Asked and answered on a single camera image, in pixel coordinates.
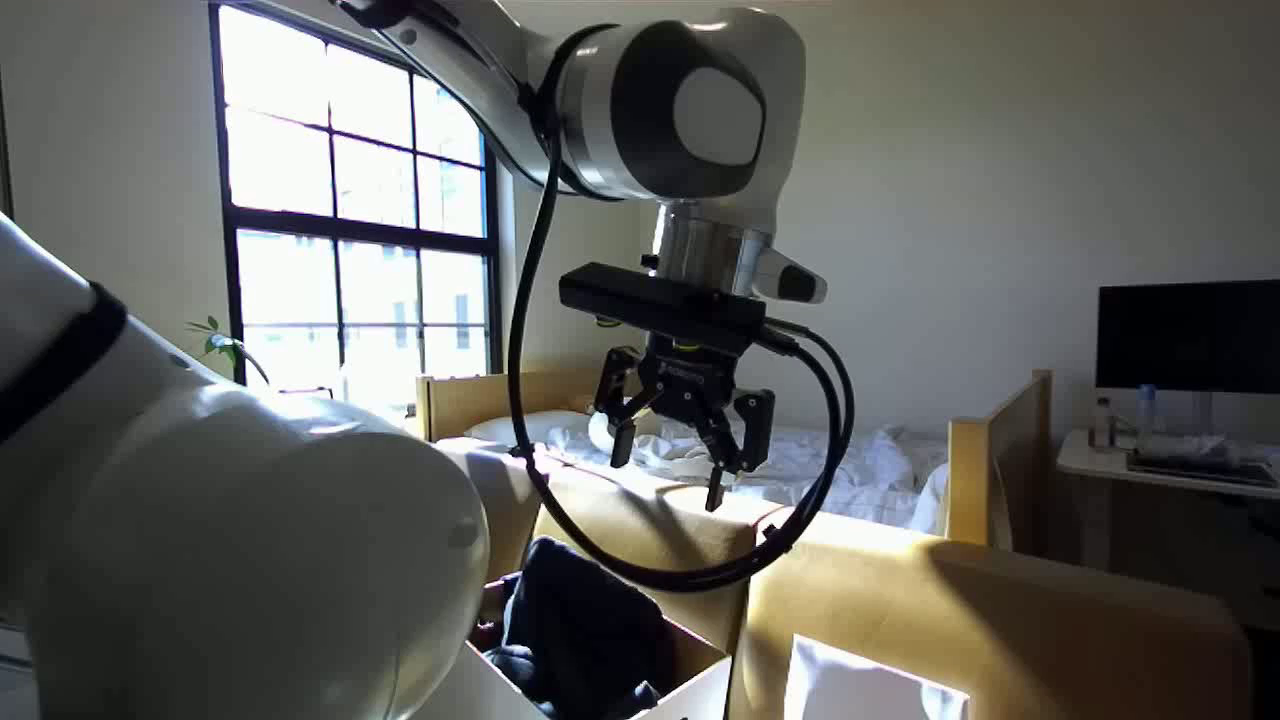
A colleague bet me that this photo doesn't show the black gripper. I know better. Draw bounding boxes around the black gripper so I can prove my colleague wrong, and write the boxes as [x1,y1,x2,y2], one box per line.
[593,333,779,517]

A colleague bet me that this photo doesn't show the small clear bottle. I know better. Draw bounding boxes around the small clear bottle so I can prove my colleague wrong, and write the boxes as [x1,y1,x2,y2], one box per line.
[1084,390,1124,455]

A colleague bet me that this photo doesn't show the wooden bed frame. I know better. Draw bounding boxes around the wooden bed frame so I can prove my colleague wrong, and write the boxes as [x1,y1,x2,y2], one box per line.
[413,364,1057,552]

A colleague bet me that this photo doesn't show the green plant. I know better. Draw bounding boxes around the green plant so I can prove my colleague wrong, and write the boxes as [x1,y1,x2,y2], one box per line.
[182,313,272,393]

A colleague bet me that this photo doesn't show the black framed window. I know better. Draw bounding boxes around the black framed window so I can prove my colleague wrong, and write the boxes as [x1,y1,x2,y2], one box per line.
[206,0,508,421]

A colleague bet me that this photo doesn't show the dark navy jumper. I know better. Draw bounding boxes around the dark navy jumper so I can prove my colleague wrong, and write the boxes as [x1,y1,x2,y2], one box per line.
[486,535,670,720]

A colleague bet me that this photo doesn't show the white bedding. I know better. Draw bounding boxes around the white bedding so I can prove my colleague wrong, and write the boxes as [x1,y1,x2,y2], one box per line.
[464,403,960,535]

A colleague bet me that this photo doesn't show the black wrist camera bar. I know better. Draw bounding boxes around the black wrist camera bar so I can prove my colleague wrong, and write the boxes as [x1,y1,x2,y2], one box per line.
[557,259,770,358]

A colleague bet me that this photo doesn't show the dark keyboard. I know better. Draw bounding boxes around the dark keyboard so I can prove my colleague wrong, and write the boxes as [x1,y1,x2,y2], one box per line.
[1124,441,1280,490]

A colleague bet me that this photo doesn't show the white paper sheet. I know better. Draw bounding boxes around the white paper sheet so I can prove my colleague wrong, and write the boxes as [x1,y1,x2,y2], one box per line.
[779,633,977,720]

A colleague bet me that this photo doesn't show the black monitor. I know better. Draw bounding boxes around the black monitor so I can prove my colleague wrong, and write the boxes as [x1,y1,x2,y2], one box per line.
[1092,275,1280,402]

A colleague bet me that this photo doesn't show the white desk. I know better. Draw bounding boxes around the white desk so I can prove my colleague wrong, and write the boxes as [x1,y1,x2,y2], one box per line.
[1050,429,1280,633]

